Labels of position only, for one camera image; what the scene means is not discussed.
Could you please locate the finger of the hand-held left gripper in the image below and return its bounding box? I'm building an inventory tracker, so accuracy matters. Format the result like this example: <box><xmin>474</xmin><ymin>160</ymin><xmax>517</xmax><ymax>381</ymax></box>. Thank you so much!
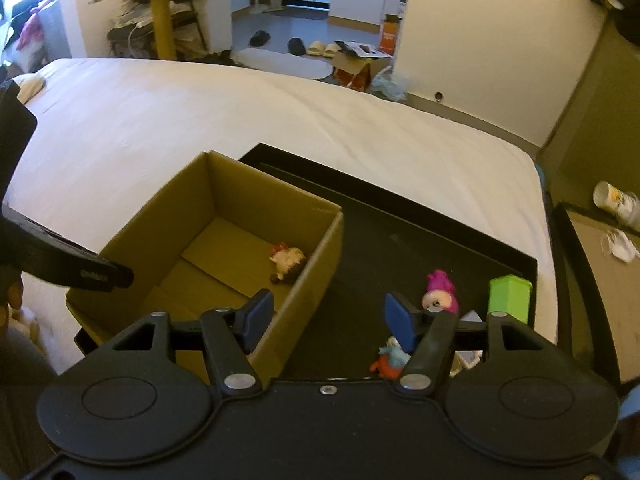
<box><xmin>0</xmin><ymin>204</ymin><xmax>135</xmax><ymax>292</ymax></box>

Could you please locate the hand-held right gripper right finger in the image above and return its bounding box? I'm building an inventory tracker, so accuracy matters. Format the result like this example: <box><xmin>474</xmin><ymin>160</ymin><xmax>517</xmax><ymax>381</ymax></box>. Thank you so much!
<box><xmin>383</xmin><ymin>291</ymin><xmax>555</xmax><ymax>395</ymax></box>

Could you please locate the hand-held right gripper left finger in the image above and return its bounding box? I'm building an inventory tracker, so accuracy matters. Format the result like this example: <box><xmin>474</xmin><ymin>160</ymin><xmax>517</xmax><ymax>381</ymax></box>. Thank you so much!
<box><xmin>104</xmin><ymin>289</ymin><xmax>275</xmax><ymax>396</ymax></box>

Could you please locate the pink-haired toy figure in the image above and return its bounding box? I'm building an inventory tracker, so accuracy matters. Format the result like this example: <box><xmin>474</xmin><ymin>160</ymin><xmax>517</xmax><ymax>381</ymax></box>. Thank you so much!
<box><xmin>421</xmin><ymin>269</ymin><xmax>460</xmax><ymax>316</ymax></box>

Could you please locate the orange and teal toy figure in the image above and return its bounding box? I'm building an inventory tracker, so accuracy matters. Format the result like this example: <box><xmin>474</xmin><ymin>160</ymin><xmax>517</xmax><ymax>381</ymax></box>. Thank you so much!
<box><xmin>369</xmin><ymin>336</ymin><xmax>414</xmax><ymax>380</ymax></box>

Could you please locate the brown-haired doll figure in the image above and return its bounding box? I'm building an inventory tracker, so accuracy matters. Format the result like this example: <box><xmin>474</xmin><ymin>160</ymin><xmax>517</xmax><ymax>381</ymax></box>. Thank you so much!
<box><xmin>269</xmin><ymin>243</ymin><xmax>307</xmax><ymax>284</ymax></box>

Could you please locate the white cube toy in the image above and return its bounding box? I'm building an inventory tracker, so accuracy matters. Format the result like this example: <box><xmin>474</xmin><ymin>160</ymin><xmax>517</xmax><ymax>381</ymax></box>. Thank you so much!
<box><xmin>449</xmin><ymin>309</ymin><xmax>485</xmax><ymax>377</ymax></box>

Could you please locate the black shallow tray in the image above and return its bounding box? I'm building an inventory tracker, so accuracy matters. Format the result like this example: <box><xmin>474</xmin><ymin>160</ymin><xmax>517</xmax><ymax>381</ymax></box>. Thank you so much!
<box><xmin>74</xmin><ymin>142</ymin><xmax>539</xmax><ymax>382</ymax></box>

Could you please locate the brown cardboard box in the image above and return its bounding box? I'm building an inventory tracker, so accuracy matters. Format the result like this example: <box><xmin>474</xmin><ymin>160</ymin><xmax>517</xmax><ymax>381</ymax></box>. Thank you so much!
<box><xmin>65</xmin><ymin>150</ymin><xmax>345</xmax><ymax>382</ymax></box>

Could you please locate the green plastic box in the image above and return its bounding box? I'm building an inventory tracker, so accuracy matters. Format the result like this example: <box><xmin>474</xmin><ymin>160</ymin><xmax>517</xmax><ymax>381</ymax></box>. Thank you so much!
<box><xmin>487</xmin><ymin>274</ymin><xmax>534</xmax><ymax>325</ymax></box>

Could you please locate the cluttered black shelf rack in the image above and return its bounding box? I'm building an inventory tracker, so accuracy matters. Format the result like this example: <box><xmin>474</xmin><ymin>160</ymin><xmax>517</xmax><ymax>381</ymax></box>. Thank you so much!
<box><xmin>106</xmin><ymin>0</ymin><xmax>207</xmax><ymax>60</ymax></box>

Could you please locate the yellow round table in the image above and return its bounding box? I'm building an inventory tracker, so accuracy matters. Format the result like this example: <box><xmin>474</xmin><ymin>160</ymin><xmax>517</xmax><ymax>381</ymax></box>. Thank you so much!
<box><xmin>88</xmin><ymin>0</ymin><xmax>207</xmax><ymax>61</ymax></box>

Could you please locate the dark-framed nightstand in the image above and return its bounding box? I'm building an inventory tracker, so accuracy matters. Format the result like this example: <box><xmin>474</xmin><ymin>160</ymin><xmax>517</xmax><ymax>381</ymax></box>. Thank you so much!
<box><xmin>552</xmin><ymin>202</ymin><xmax>640</xmax><ymax>387</ymax></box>

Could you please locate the crumpled plastic bag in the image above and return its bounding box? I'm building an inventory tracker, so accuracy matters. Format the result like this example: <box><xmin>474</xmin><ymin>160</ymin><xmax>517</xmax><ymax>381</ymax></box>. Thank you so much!
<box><xmin>372</xmin><ymin>65</ymin><xmax>409</xmax><ymax>101</ymax></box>

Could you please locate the white face mask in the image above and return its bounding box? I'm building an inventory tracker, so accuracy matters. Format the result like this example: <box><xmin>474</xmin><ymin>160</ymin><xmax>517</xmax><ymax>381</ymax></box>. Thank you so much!
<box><xmin>602</xmin><ymin>229</ymin><xmax>640</xmax><ymax>264</ymax></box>

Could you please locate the white paper cup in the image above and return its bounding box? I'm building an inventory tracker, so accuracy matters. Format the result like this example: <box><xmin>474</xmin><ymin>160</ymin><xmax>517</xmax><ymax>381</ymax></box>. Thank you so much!
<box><xmin>593</xmin><ymin>180</ymin><xmax>640</xmax><ymax>234</ymax></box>

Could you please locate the white floor mat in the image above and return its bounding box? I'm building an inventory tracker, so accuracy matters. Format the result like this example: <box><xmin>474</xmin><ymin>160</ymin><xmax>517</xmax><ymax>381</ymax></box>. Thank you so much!
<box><xmin>234</xmin><ymin>48</ymin><xmax>334</xmax><ymax>81</ymax></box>

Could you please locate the cardboard box with papers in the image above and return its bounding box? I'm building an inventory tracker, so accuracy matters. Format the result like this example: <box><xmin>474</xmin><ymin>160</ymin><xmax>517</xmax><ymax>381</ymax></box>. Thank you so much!
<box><xmin>332</xmin><ymin>39</ymin><xmax>394</xmax><ymax>92</ymax></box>

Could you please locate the orange carton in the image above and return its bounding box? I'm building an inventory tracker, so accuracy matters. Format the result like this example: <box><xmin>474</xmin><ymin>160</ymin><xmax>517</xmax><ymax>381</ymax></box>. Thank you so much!
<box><xmin>378</xmin><ymin>14</ymin><xmax>404</xmax><ymax>56</ymax></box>

